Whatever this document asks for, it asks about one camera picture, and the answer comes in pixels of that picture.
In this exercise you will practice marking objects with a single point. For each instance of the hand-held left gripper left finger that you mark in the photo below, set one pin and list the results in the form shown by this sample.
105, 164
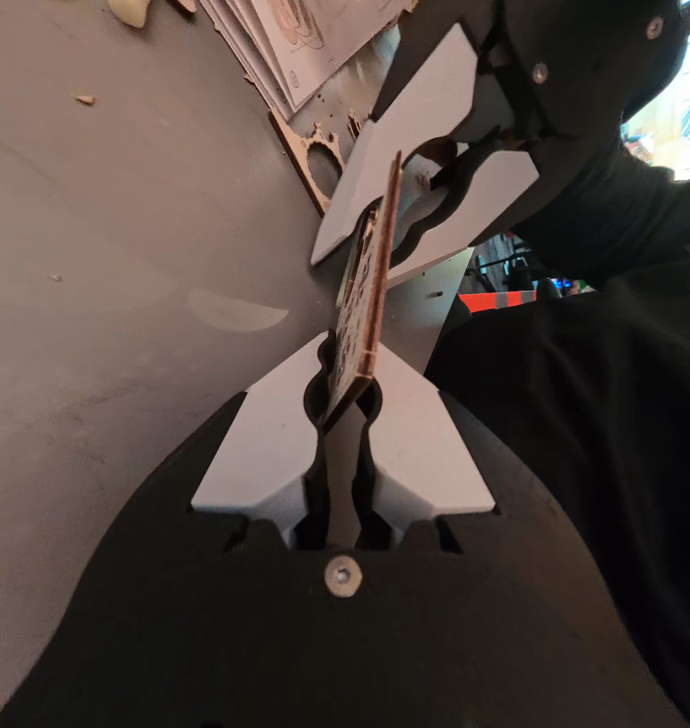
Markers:
259, 449

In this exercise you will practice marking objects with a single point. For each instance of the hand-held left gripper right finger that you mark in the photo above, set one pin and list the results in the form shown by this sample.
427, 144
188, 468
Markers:
430, 449

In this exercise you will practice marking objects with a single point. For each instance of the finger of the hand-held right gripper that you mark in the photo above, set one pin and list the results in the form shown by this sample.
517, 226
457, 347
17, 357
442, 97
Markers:
487, 199
418, 96

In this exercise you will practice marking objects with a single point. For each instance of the wooden sheet with wheels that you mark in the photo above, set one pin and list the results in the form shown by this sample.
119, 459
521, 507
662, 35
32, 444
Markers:
367, 296

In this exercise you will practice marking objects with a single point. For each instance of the person's right forearm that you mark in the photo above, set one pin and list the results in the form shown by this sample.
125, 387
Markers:
617, 199

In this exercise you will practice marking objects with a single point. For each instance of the person's right hand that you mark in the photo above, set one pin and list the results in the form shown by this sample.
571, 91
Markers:
438, 156

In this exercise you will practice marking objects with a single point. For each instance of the orange traffic cone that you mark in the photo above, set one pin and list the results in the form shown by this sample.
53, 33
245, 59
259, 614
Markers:
492, 300

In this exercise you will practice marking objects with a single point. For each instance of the instruction booklet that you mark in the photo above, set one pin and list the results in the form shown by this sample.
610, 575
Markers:
299, 45

